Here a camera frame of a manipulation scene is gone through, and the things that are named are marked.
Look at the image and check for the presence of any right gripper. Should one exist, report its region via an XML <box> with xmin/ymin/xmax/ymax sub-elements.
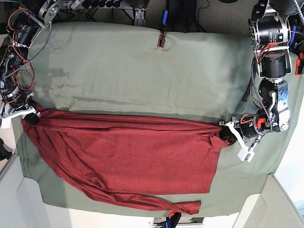
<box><xmin>0</xmin><ymin>92</ymin><xmax>45</xmax><ymax>125</ymax></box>

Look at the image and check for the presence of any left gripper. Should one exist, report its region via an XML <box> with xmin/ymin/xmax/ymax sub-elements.
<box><xmin>219</xmin><ymin>114</ymin><xmax>268</xmax><ymax>151</ymax></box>

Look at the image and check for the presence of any red long-sleeve T-shirt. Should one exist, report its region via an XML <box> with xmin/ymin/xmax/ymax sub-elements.
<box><xmin>22</xmin><ymin>105</ymin><xmax>232</xmax><ymax>215</ymax></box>

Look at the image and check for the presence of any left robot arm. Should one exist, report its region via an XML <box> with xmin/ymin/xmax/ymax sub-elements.
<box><xmin>220</xmin><ymin>0</ymin><xmax>304</xmax><ymax>160</ymax></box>

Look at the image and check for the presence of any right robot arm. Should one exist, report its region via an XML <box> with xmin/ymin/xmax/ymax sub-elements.
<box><xmin>0</xmin><ymin>0</ymin><xmax>63</xmax><ymax>129</ymax></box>

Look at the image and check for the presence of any black object left edge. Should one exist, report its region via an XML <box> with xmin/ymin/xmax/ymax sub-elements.
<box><xmin>0</xmin><ymin>139</ymin><xmax>12</xmax><ymax>161</ymax></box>

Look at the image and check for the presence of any green table cloth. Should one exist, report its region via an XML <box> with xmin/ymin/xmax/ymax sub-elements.
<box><xmin>5</xmin><ymin>22</ymin><xmax>301</xmax><ymax>217</ymax></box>

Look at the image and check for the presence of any orange black clamp top right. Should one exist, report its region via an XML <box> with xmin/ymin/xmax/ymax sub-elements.
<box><xmin>295</xmin><ymin>52</ymin><xmax>304</xmax><ymax>76</ymax></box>

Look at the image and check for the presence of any orange black clamp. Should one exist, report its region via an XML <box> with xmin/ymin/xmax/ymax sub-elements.
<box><xmin>162</xmin><ymin>212</ymin><xmax>181</xmax><ymax>228</ymax></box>
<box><xmin>157</xmin><ymin>9</ymin><xmax>169</xmax><ymax>49</ymax></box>
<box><xmin>295</xmin><ymin>52</ymin><xmax>304</xmax><ymax>76</ymax></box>

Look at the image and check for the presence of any orange black clamp bottom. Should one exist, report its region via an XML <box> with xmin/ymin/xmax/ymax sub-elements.
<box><xmin>162</xmin><ymin>212</ymin><xmax>181</xmax><ymax>228</ymax></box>

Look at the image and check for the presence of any orange black clamp top middle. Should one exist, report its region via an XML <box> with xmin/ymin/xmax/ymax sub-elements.
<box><xmin>157</xmin><ymin>9</ymin><xmax>169</xmax><ymax>49</ymax></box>

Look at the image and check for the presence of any white power strip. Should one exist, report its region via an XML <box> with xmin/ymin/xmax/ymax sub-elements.
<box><xmin>60</xmin><ymin>0</ymin><xmax>83</xmax><ymax>10</ymax></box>

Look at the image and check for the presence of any black power adapter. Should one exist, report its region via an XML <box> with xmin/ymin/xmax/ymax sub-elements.
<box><xmin>166</xmin><ymin>0</ymin><xmax>197</xmax><ymax>24</ymax></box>

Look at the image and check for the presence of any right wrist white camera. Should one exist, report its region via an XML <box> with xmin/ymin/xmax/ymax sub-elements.
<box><xmin>0</xmin><ymin>118</ymin><xmax>11</xmax><ymax>129</ymax></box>

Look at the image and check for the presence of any wrist white camera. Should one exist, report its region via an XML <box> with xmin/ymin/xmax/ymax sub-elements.
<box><xmin>0</xmin><ymin>118</ymin><xmax>11</xmax><ymax>129</ymax></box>
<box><xmin>237</xmin><ymin>149</ymin><xmax>255</xmax><ymax>162</ymax></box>

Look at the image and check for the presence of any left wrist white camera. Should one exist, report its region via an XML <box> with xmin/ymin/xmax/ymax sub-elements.
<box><xmin>237</xmin><ymin>149</ymin><xmax>255</xmax><ymax>162</ymax></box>

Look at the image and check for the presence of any metal table leg bracket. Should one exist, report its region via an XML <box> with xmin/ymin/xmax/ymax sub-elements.
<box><xmin>134</xmin><ymin>8</ymin><xmax>146</xmax><ymax>27</ymax></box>

